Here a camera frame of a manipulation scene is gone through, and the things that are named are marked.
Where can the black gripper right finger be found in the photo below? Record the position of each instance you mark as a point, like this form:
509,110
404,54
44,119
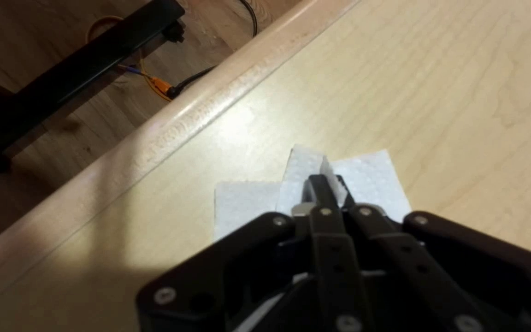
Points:
437,270

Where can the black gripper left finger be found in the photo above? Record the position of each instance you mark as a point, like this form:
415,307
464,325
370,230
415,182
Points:
326,259

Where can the white napkin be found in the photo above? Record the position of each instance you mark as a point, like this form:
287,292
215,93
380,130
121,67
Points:
247,204

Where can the black stand frame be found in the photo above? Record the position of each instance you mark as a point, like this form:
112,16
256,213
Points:
62,80

